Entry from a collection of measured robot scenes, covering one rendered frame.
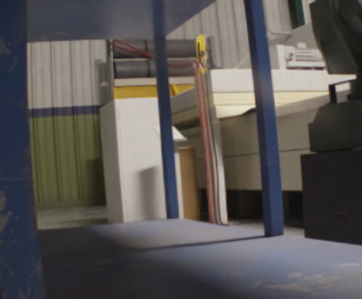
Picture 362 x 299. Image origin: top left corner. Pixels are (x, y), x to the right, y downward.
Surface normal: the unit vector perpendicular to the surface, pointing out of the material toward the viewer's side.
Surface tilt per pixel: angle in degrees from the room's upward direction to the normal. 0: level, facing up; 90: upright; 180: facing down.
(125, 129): 90
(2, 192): 90
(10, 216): 90
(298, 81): 90
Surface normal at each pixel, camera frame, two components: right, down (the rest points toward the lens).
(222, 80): 0.33, -0.06
